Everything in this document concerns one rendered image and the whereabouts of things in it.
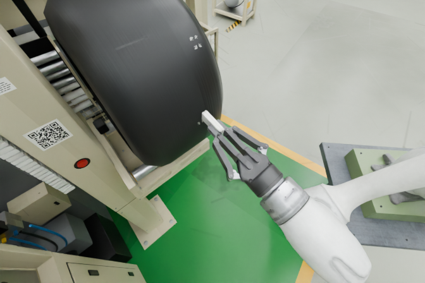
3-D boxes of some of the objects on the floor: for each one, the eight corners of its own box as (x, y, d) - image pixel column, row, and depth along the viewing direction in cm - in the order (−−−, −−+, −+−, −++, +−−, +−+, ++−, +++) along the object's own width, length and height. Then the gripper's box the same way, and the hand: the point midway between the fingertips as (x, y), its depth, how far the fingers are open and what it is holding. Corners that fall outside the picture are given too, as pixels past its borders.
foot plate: (144, 250, 141) (143, 249, 140) (126, 218, 153) (125, 217, 152) (177, 222, 152) (176, 222, 150) (157, 194, 164) (157, 193, 162)
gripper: (298, 163, 44) (224, 93, 52) (257, 205, 39) (182, 119, 47) (284, 174, 51) (221, 110, 59) (247, 210, 46) (183, 134, 54)
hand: (212, 124), depth 52 cm, fingers closed
